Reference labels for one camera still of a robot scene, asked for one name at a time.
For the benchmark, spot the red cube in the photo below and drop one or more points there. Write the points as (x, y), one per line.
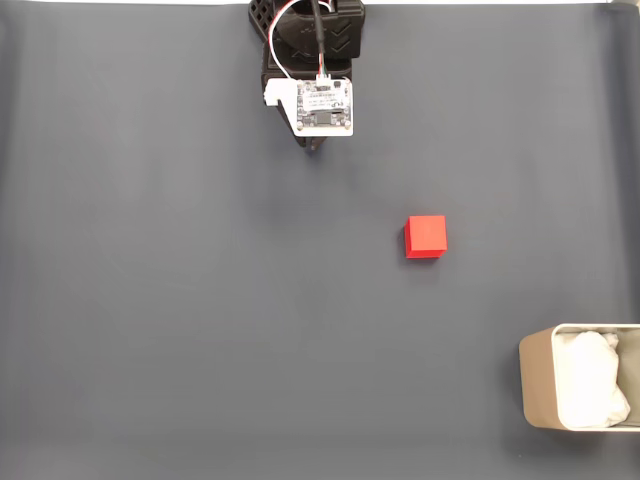
(425, 235)

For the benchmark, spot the beige plastic box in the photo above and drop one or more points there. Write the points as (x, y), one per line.
(537, 380)

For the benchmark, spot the grey-blue table mat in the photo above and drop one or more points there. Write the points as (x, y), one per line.
(200, 300)

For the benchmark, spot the white crumpled cloth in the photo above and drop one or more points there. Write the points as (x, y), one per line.
(590, 380)

